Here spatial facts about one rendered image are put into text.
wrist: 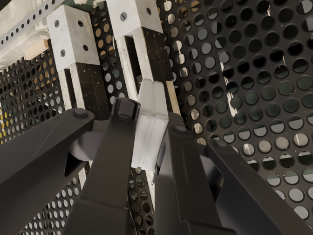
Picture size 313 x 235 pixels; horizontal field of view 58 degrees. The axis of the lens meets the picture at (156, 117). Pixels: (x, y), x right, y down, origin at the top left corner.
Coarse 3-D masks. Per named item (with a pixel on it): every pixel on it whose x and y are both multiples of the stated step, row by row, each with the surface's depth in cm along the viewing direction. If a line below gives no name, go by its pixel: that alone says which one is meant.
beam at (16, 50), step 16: (16, 0) 71; (32, 0) 68; (80, 0) 59; (96, 0) 60; (0, 16) 76; (16, 16) 72; (0, 32) 76; (32, 32) 68; (48, 32) 69; (16, 48) 74; (0, 64) 82
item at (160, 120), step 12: (156, 84) 19; (156, 96) 16; (156, 108) 14; (156, 120) 13; (168, 120) 13; (156, 132) 13; (156, 144) 14; (144, 156) 14; (156, 156) 14; (144, 168) 14
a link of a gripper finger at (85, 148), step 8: (96, 120) 13; (96, 128) 12; (104, 128) 12; (88, 136) 12; (96, 136) 12; (72, 144) 12; (80, 144) 12; (88, 144) 12; (96, 144) 12; (72, 152) 12; (80, 152) 12; (88, 152) 12; (80, 160) 12; (88, 160) 12
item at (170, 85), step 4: (168, 84) 50; (172, 84) 52; (168, 88) 50; (172, 88) 51; (172, 92) 51; (172, 96) 51; (172, 100) 50; (176, 100) 51; (172, 104) 50; (176, 104) 51; (172, 108) 50; (176, 108) 51; (176, 112) 50
